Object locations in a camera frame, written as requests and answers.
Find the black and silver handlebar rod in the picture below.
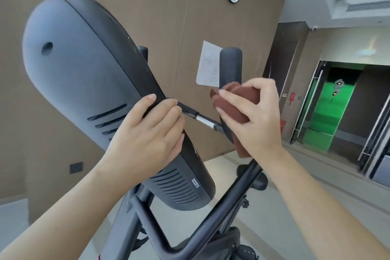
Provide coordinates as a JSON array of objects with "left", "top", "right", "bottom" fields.
[{"left": 177, "top": 101, "right": 223, "bottom": 133}]

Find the black exercise machine frame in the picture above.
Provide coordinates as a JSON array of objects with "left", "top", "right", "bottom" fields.
[{"left": 101, "top": 156, "right": 265, "bottom": 260}]

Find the grey exercise machine console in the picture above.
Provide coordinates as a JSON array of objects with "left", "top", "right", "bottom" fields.
[{"left": 22, "top": 0, "right": 216, "bottom": 211}]

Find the metal framed glass door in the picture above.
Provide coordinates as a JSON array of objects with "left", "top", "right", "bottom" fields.
[{"left": 358, "top": 92, "right": 390, "bottom": 182}]

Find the green stepped platform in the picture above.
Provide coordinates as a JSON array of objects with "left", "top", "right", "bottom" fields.
[{"left": 305, "top": 68, "right": 357, "bottom": 151}]

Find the white paper notice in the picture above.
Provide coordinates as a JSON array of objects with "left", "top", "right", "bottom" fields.
[{"left": 196, "top": 40, "right": 223, "bottom": 87}]

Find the person's right hand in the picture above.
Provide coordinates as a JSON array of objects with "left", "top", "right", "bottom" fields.
[{"left": 219, "top": 78, "right": 286, "bottom": 172}]

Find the person's right forearm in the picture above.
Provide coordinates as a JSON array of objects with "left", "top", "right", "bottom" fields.
[{"left": 254, "top": 147, "right": 390, "bottom": 260}]

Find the black round adjustment knob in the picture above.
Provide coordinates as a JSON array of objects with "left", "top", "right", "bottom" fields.
[{"left": 236, "top": 164, "right": 269, "bottom": 192}]

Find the person's left forearm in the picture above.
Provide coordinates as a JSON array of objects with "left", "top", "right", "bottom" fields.
[{"left": 0, "top": 155, "right": 134, "bottom": 260}]

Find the glass door with metal handle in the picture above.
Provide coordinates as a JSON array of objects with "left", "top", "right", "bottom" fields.
[{"left": 291, "top": 60, "right": 327, "bottom": 145}]

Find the person's left hand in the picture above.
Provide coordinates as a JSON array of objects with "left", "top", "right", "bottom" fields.
[{"left": 105, "top": 94, "right": 185, "bottom": 179}]

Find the black foam handlebar grip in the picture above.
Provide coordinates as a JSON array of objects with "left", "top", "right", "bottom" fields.
[
  {"left": 137, "top": 45, "right": 149, "bottom": 65},
  {"left": 219, "top": 47, "right": 243, "bottom": 144}
]

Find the ceiling air vent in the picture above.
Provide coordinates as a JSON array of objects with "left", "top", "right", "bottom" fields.
[{"left": 346, "top": 0, "right": 390, "bottom": 13}]

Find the brown cleaning cloth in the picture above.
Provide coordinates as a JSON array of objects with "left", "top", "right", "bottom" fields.
[{"left": 210, "top": 82, "right": 259, "bottom": 158}]

